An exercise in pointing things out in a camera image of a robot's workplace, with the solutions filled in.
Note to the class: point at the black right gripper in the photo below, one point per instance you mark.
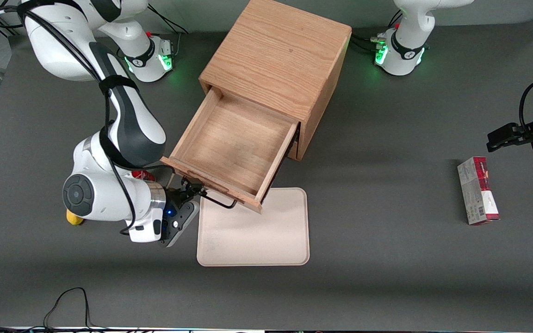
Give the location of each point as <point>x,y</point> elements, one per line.
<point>174,200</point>

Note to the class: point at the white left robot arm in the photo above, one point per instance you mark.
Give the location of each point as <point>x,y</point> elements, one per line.
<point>405,55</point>

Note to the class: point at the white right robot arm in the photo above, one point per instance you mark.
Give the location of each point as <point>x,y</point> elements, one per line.
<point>132,129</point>

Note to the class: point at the oak wooden drawer cabinet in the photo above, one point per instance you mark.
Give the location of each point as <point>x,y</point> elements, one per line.
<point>280,51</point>

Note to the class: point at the red cola bottle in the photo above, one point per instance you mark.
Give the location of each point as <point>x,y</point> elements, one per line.
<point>144,175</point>

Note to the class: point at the red plaid cardboard box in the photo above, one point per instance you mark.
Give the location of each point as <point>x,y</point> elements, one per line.
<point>477,189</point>

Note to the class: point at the beige plastic tray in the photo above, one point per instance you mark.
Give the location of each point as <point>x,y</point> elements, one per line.
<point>252,236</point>

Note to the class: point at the yellow lemon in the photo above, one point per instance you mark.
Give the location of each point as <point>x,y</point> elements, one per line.
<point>74,219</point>

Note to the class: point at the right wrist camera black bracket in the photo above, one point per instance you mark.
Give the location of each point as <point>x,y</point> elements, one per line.
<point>181,226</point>

